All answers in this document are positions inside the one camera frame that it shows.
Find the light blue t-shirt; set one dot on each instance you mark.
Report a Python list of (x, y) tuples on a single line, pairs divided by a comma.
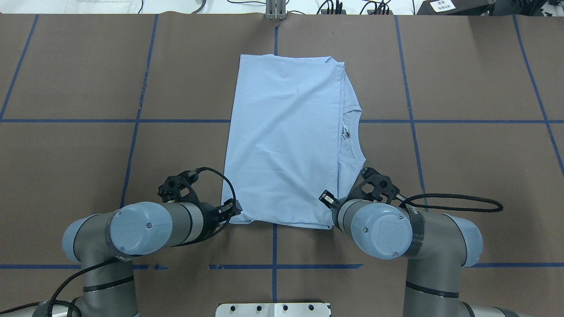
[(294, 133)]

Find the black box with white label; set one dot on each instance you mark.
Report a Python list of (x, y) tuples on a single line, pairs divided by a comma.
[(456, 7)]

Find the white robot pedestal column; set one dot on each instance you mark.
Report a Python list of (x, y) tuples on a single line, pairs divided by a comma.
[(288, 309)]

